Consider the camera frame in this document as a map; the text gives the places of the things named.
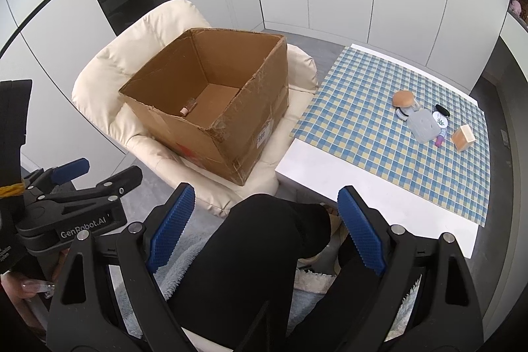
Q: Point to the small glass bottle pink cap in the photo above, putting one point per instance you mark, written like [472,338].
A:
[187,108]

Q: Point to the brown cardboard box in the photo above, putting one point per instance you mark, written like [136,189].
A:
[247,129]

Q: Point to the white round compact green leaf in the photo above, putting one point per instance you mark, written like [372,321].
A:
[440,122]

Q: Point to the tan round sponge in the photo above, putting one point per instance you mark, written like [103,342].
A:
[403,98]

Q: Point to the black makeup puff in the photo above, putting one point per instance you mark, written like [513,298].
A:
[441,110]

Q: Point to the person's left hand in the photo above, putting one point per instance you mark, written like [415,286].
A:
[16,288]

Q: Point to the floor socket plate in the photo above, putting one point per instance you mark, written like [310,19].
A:
[504,137]

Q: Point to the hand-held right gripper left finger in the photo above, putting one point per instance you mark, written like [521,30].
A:
[171,228]

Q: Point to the grey square plastic case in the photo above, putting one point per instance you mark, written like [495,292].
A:
[423,125]

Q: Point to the pink plush toy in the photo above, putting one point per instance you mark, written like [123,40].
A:
[514,7]

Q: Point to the pink cube box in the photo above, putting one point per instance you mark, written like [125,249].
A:
[462,137]

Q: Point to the cream padded chair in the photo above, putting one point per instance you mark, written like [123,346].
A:
[123,47]

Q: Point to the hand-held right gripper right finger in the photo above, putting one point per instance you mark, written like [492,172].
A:
[363,232]

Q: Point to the blue yellow checked tablecloth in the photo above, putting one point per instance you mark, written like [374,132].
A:
[371,154]

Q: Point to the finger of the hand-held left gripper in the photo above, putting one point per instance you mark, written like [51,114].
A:
[70,167]
[119,179]

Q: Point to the person's right leg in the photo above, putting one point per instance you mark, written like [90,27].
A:
[342,306]

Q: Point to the small purple bottle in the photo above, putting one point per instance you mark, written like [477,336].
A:
[439,138]

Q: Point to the person's legs black trousers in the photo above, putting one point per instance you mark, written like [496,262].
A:
[247,253]
[181,273]

